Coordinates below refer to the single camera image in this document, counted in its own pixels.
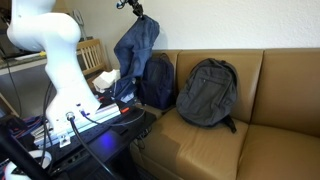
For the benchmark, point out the aluminium mounting rail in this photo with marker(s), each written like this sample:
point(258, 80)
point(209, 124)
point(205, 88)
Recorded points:
point(100, 116)

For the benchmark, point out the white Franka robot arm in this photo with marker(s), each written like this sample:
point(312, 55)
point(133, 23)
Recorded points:
point(56, 63)

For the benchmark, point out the desk with white edge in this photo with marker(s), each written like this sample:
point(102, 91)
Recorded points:
point(20, 63)

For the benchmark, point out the small yellow object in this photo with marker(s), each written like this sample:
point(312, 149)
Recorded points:
point(42, 53)

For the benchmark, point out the blue denim jeans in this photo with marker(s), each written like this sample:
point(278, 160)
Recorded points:
point(135, 53)

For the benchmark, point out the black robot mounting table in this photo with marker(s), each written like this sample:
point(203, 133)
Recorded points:
point(106, 140)

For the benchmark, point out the black tripod pole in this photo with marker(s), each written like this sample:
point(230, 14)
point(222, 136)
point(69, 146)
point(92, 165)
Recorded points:
point(20, 156)

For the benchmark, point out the navy blue backpack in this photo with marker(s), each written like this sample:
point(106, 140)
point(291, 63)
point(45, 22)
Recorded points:
point(158, 83)

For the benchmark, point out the tan leather sofa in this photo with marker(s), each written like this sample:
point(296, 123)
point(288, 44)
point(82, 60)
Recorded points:
point(283, 100)

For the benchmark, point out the grey backpack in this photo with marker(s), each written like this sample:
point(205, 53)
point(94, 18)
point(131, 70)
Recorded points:
point(206, 93)

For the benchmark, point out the wooden slatted chair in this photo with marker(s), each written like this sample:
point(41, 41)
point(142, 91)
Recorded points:
point(91, 56)

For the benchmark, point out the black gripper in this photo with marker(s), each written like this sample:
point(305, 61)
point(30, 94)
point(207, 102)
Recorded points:
point(135, 4)

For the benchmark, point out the round stand mirror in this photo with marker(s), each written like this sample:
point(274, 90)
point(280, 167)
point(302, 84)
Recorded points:
point(78, 20)

